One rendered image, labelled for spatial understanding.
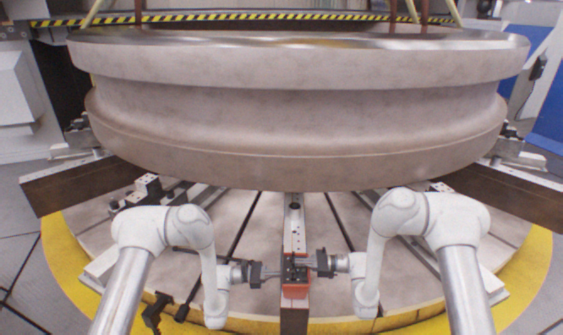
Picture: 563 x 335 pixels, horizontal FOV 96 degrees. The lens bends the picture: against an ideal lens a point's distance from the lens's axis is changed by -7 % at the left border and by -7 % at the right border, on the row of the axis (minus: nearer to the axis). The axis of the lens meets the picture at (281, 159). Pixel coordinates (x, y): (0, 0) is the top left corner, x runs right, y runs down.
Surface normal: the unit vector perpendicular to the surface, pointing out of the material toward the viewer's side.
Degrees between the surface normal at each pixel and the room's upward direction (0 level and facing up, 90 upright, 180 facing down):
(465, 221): 29
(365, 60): 90
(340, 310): 0
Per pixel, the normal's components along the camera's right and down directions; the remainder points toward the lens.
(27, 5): 0.33, 0.45
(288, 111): -0.05, 0.48
